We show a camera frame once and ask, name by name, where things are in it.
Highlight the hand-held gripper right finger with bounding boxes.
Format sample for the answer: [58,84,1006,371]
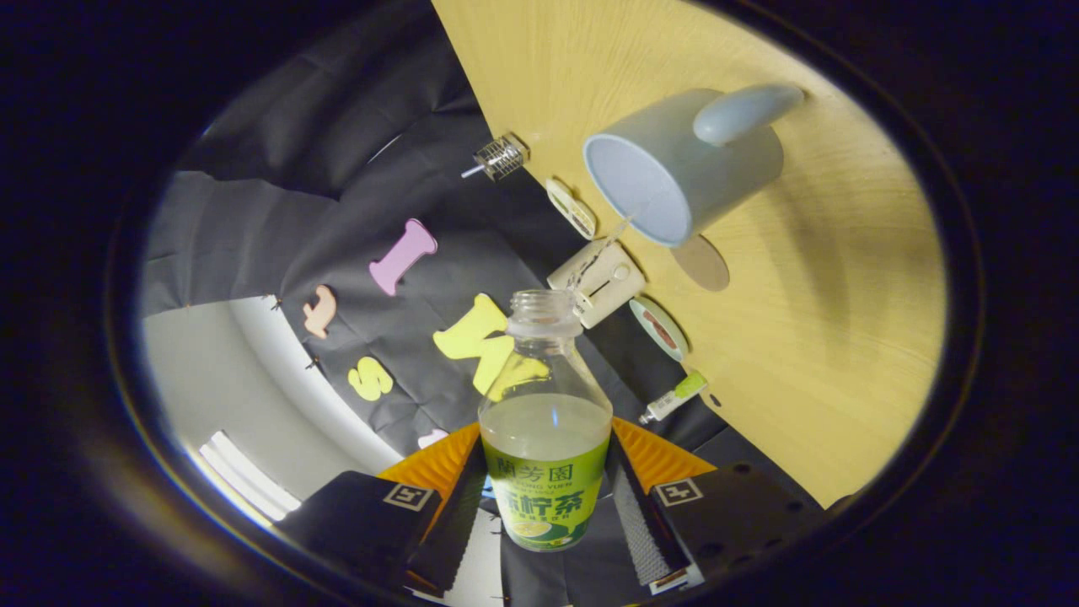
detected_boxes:
[607,416,823,595]

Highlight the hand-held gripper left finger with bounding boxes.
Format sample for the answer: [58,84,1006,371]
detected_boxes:
[274,422,490,595]

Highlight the green label juice bottle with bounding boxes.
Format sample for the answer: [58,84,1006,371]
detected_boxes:
[478,289,615,553]

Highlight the round brown coaster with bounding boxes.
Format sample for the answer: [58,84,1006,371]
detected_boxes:
[670,234,731,293]

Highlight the pale blue cup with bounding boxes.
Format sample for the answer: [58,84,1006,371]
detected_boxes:
[582,83,806,249]

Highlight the white and green capped bottle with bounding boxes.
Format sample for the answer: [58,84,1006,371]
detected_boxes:
[638,371,709,425]

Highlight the ceiling light panel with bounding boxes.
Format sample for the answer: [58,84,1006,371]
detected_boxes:
[198,431,302,522]

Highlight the wooden table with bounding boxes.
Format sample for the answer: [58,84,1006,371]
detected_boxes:
[432,0,947,508]

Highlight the pale green plate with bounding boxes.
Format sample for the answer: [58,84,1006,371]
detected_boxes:
[629,296,690,363]

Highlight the white toaster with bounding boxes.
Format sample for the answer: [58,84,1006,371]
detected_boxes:
[546,240,647,330]

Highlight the white divided tray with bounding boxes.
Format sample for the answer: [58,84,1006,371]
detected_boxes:
[545,177,599,241]

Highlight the clear glass holder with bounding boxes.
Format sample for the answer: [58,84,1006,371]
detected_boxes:
[474,132,532,183]

